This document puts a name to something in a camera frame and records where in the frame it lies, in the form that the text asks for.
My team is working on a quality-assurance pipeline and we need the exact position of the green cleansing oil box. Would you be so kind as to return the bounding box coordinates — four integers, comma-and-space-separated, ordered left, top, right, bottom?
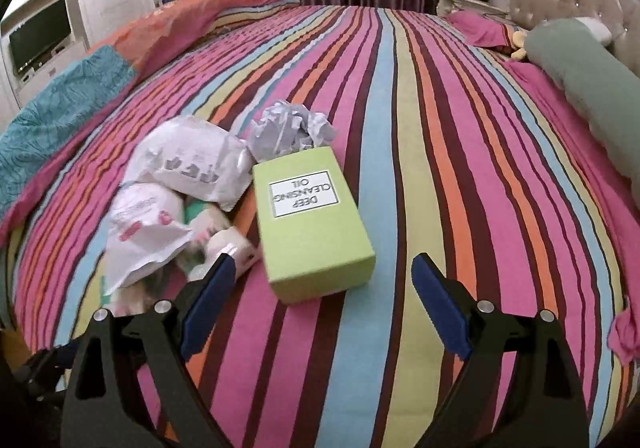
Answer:
253, 147, 375, 305

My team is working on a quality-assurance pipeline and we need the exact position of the green long plush pillow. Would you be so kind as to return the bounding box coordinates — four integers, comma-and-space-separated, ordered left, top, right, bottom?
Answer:
524, 16, 639, 201

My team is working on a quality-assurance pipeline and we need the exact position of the white ornate nightstand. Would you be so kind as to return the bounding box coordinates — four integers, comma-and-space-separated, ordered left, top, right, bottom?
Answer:
436, 0, 509, 18

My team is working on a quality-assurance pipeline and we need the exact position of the striped colourful bed sheet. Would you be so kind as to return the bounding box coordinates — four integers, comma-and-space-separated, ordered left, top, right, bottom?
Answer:
1, 7, 637, 447

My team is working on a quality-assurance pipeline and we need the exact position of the teal orange folded quilt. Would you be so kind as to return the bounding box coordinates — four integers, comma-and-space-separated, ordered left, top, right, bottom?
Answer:
1, 0, 300, 237

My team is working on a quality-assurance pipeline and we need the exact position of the green tissue packet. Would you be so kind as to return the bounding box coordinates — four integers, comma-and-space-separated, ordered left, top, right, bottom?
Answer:
176, 199, 259, 282

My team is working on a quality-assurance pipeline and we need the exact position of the black television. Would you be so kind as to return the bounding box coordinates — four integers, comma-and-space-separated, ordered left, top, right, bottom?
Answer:
9, 0, 72, 74

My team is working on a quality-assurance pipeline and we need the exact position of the yellow plush toy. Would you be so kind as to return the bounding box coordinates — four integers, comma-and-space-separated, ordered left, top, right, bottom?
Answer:
510, 30, 528, 62

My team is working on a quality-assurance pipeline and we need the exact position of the white plastic bag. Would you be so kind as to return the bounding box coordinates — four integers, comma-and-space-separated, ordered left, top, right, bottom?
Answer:
104, 115, 254, 295

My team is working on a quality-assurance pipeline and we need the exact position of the pink pillow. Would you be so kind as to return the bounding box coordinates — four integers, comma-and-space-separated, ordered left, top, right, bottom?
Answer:
442, 11, 639, 366

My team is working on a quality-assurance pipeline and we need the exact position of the paper ball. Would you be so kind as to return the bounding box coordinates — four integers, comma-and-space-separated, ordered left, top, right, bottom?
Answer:
246, 100, 337, 163

